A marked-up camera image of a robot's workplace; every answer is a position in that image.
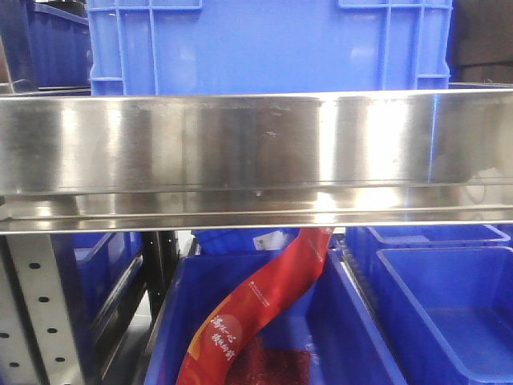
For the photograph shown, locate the blue bin centre lower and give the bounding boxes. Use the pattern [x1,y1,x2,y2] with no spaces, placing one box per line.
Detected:
[144,250,405,384]

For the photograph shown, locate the blue bin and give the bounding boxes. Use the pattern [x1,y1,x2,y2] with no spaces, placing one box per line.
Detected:
[371,246,512,384]
[144,250,405,384]

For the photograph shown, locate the blue bin right lower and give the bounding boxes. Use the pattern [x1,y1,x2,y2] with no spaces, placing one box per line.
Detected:
[371,246,512,384]

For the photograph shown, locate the stainless steel shelf beam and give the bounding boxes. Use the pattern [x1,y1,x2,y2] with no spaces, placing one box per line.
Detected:
[1,87,512,234]

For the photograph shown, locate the red snack package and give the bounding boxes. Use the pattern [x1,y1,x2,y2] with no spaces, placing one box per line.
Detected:
[176,227,333,384]

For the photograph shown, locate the blue crate upper shelf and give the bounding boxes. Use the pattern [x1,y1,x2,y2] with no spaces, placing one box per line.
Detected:
[87,1,453,95]

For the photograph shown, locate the perforated steel upright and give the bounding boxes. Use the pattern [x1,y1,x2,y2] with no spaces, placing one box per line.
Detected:
[1,234,95,384]

